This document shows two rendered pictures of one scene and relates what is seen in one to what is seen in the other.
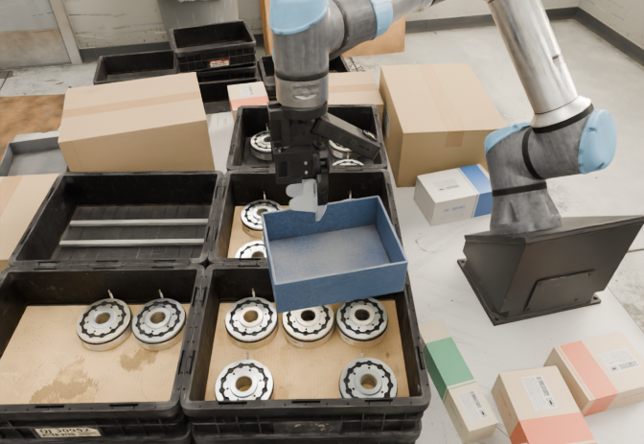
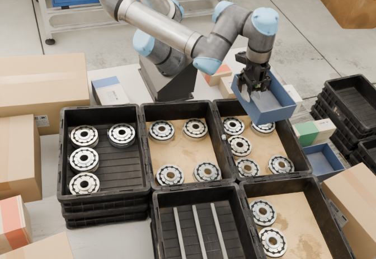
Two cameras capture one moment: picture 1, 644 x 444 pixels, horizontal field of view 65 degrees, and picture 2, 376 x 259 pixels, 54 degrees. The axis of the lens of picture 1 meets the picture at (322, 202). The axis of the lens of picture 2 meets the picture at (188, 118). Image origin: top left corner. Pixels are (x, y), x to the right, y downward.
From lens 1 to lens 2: 1.41 m
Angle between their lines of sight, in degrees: 70
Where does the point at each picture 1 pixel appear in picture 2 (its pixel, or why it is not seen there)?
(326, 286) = (283, 94)
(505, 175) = (165, 50)
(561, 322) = not seen: hidden behind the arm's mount
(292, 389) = (270, 152)
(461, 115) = (68, 70)
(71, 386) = (306, 248)
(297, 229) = (250, 110)
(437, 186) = (114, 100)
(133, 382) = (292, 219)
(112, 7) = not seen: outside the picture
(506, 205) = (173, 59)
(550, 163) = not seen: hidden behind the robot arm
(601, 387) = (226, 67)
